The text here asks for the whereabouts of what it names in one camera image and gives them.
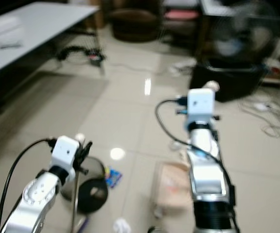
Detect beige broom handle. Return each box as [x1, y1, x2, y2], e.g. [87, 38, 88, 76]
[201, 80, 221, 93]

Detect white floor litter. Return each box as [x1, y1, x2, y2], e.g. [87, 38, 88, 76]
[168, 58, 197, 76]

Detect black floor fan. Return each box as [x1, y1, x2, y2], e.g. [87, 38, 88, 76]
[207, 0, 279, 61]

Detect blue snack wrapper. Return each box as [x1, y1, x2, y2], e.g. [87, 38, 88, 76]
[104, 168, 123, 188]

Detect white crumpled paper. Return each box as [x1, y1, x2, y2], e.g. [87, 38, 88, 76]
[113, 218, 132, 233]

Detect clear plastic scrap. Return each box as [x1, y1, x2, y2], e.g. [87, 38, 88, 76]
[169, 140, 182, 152]

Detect beige plastic bag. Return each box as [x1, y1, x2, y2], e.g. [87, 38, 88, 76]
[154, 160, 197, 215]

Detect white table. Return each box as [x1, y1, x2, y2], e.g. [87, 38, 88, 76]
[0, 1, 101, 74]

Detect black storage box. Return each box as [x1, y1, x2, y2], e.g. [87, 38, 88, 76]
[189, 58, 270, 103]

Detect pink seat cushion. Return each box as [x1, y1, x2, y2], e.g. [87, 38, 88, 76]
[163, 9, 202, 22]

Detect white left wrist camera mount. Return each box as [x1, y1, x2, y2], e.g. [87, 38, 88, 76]
[52, 135, 80, 171]

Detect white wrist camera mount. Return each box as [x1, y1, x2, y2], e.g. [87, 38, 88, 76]
[185, 88, 216, 128]
[52, 135, 80, 171]

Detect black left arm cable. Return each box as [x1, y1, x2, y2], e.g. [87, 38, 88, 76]
[0, 138, 58, 233]

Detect black power strip with cords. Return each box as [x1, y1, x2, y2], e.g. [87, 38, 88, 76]
[56, 45, 107, 67]

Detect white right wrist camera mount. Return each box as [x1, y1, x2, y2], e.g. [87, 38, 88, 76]
[185, 88, 216, 128]

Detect tangled floor cables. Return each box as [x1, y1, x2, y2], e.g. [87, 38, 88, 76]
[239, 96, 280, 142]

